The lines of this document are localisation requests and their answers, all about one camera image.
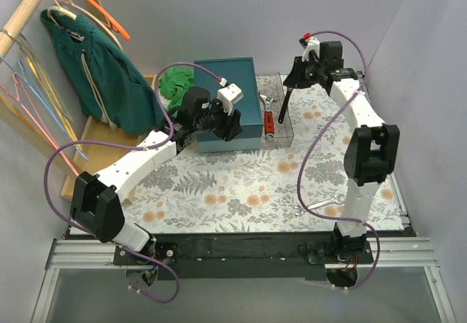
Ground black adjustable wrench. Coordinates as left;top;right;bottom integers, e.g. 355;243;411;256
277;87;293;124

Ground red handled adjustable wrench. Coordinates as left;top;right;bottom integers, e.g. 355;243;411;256
259;94;275;141

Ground clear plastic container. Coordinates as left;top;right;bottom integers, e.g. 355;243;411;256
256;73;294;148

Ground teal storage box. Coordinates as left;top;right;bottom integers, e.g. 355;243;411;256
193;56;264;153

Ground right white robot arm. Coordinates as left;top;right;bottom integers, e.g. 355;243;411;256
284;34;400;263

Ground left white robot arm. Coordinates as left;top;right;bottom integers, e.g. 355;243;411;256
71;84;243;265

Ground green cloth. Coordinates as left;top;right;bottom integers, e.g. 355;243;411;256
156;67;194;110

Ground green shorts on hanger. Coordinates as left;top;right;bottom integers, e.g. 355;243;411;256
40;9;163;135

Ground floral table mat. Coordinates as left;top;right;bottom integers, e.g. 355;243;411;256
69;71;405;235

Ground wooden rack base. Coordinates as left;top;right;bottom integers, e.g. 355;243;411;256
60;74;158;207

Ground silver combination wrench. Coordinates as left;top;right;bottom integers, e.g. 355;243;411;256
294;193;345;216

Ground white hanger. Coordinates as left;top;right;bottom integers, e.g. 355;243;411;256
47;0;123;51

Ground wooden rack pole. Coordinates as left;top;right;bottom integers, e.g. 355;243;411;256
1;0;42;57

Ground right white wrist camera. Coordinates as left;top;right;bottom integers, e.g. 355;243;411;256
298;33;320;61

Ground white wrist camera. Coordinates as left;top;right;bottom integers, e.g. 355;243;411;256
216;84;244;115
298;33;320;61

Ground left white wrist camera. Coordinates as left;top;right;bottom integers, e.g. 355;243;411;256
216;84;244;115

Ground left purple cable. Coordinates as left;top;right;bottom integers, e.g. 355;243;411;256
43;62;227;303

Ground purple cable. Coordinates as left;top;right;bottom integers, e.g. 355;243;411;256
296;29;381;292
43;62;227;303

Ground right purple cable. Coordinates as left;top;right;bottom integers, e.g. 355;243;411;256
296;29;381;292

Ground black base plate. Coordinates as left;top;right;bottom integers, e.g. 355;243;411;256
112;232;377;282

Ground yellow wire hanger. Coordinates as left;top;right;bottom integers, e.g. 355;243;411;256
17;34;78;141

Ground pink wire hanger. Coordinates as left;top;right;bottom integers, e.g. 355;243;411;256
0;73;85;184

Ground blue wire hanger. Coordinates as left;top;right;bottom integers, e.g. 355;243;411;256
1;53;78;141

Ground aluminium frame rail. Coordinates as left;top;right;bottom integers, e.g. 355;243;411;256
32;233;456;322

